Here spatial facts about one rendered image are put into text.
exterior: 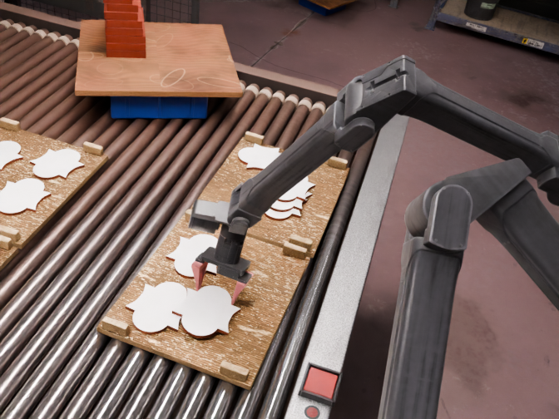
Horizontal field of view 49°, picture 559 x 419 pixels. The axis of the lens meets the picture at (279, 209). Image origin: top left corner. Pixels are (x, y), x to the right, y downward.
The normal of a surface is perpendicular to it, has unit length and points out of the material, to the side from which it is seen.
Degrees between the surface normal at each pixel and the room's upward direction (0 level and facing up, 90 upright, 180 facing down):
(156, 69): 0
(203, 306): 4
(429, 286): 43
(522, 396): 0
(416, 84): 28
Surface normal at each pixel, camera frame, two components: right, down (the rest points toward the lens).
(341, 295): 0.13, -0.76
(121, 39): 0.21, 0.65
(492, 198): 0.06, -0.21
